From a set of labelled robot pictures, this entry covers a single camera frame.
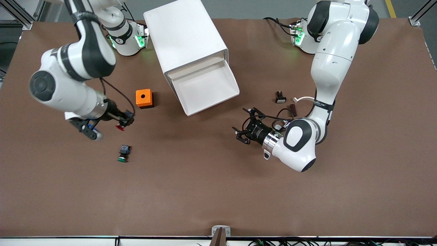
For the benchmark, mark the white curved plastic bracket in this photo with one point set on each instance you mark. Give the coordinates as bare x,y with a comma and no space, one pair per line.
305,98

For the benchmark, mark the grey mounting bracket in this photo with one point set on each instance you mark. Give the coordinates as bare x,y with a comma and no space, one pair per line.
215,230

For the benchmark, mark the aluminium frame profile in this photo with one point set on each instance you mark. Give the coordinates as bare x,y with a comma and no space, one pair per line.
414,21
27,25

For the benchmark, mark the green mushroom push button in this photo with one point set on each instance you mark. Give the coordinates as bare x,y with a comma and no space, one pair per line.
124,153

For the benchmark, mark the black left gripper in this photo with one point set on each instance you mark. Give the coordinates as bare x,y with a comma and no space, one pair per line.
258,131

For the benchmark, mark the orange push button enclosure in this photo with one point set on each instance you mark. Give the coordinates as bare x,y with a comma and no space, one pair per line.
143,97

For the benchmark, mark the white plastic drawer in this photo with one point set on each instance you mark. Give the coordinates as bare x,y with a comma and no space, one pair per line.
191,68
208,92

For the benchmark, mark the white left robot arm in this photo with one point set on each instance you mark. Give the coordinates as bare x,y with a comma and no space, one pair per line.
338,51

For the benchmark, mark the brown vertical post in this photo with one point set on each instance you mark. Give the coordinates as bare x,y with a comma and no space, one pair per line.
219,239

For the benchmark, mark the brown table cover mat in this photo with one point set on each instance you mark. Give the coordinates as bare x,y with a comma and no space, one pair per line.
218,177

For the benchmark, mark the white drawer cabinet housing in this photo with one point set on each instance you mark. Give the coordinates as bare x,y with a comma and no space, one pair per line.
181,30

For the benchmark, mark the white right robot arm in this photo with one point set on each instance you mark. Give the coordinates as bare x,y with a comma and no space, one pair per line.
65,92

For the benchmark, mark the black white-capped switch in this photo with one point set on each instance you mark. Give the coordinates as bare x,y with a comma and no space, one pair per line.
280,99

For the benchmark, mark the brown terminal block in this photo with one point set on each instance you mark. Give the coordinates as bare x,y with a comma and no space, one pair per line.
293,112

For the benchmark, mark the red mushroom push button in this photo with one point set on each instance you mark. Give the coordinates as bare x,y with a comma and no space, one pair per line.
120,127

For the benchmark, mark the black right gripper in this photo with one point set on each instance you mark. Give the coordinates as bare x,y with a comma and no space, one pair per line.
114,113

